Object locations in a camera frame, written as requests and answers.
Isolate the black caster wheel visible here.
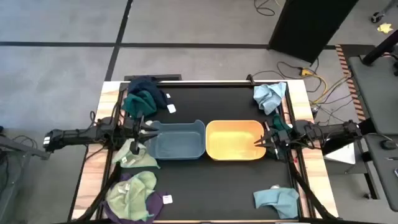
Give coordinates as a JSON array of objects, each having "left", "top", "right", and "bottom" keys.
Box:
[{"left": 370, "top": 11, "right": 385, "bottom": 24}]

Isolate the black desk pole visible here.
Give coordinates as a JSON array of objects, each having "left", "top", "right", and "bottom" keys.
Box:
[{"left": 361, "top": 29, "right": 398, "bottom": 67}]

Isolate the wooden table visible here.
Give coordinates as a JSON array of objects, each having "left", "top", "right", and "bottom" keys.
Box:
[{"left": 70, "top": 80, "right": 340, "bottom": 223}]

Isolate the navy blue towel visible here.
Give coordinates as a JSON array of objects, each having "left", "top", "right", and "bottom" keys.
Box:
[{"left": 127, "top": 75, "right": 177, "bottom": 114}]

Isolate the grey desk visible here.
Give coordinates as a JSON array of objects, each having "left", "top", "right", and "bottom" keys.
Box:
[{"left": 347, "top": 54, "right": 398, "bottom": 213}]

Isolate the yellow cable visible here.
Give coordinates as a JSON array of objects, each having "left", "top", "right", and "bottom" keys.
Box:
[{"left": 299, "top": 67, "right": 353, "bottom": 106}]

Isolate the dark green towel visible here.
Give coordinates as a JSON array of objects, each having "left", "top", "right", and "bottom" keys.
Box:
[
  {"left": 121, "top": 90, "right": 158, "bottom": 119},
  {"left": 271, "top": 114, "right": 294, "bottom": 134}
]

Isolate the black cabinet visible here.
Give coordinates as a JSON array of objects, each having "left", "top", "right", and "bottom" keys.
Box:
[{"left": 267, "top": 0, "right": 360, "bottom": 65}]

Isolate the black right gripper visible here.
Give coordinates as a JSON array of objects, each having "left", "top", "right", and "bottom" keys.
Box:
[{"left": 254, "top": 128, "right": 292, "bottom": 154}]

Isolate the white box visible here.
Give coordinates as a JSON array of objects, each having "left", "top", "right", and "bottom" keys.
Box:
[{"left": 323, "top": 142, "right": 356, "bottom": 166}]

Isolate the black table mat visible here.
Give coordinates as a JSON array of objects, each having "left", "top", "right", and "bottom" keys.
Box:
[{"left": 119, "top": 83, "right": 300, "bottom": 222}]

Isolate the purple towel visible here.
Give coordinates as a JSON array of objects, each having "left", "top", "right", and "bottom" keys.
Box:
[{"left": 101, "top": 172, "right": 174, "bottom": 224}]

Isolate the light green towel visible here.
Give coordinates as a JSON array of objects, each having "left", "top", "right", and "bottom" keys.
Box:
[
  {"left": 111, "top": 138, "right": 161, "bottom": 170},
  {"left": 105, "top": 170, "right": 158, "bottom": 222}
]

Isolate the grey metal stand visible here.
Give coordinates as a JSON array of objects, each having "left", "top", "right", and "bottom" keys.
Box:
[{"left": 0, "top": 125, "right": 52, "bottom": 224}]

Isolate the black computer mouse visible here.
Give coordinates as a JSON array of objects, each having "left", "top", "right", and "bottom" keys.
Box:
[{"left": 380, "top": 139, "right": 398, "bottom": 151}]

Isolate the black floor cable loop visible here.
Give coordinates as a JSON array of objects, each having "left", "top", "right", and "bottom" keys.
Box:
[{"left": 253, "top": 0, "right": 277, "bottom": 17}]

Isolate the light blue towel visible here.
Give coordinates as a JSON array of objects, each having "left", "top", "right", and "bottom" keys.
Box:
[
  {"left": 252, "top": 82, "right": 287, "bottom": 116},
  {"left": 252, "top": 185, "right": 300, "bottom": 220}
]

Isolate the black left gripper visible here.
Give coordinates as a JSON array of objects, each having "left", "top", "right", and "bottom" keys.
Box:
[{"left": 123, "top": 113, "right": 160, "bottom": 156}]

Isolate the yellow paper star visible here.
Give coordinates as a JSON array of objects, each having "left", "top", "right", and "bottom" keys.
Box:
[{"left": 376, "top": 22, "right": 394, "bottom": 34}]

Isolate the yellow plastic basket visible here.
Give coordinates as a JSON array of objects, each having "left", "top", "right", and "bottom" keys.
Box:
[{"left": 205, "top": 119, "right": 267, "bottom": 162}]

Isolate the blue plastic basket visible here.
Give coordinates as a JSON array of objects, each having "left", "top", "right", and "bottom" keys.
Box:
[{"left": 144, "top": 119, "right": 206, "bottom": 161}]

